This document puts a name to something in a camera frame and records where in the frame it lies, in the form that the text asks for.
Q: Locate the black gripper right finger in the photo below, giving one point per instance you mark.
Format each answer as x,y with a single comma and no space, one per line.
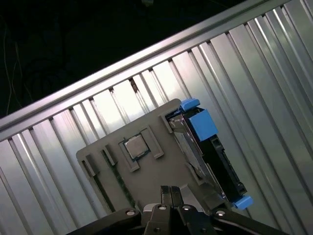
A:
193,220

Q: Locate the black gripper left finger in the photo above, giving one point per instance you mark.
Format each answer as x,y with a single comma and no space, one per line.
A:
159,220

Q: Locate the silver CPU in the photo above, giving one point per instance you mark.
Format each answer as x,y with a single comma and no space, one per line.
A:
136,148

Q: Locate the green RAM stick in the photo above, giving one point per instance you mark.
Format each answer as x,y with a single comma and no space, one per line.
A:
117,178

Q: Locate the hard disk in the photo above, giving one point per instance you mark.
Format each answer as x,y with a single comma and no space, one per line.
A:
204,124

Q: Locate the grey parts rack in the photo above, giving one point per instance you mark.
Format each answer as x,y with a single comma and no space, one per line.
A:
151,176

